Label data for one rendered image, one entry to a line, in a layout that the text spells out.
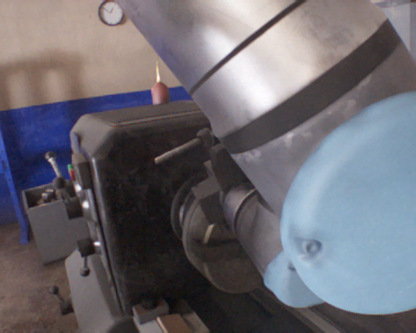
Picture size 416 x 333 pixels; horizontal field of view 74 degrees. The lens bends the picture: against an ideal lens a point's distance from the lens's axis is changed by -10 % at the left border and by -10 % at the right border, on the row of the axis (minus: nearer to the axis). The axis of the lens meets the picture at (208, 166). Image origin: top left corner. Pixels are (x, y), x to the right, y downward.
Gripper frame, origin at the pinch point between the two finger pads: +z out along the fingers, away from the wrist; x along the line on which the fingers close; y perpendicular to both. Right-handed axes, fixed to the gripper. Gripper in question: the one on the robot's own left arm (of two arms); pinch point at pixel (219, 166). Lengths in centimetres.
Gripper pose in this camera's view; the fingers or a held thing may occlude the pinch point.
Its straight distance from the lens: 56.9
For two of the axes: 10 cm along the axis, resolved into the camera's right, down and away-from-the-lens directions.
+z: -2.5, -2.9, 9.2
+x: 8.9, -4.4, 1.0
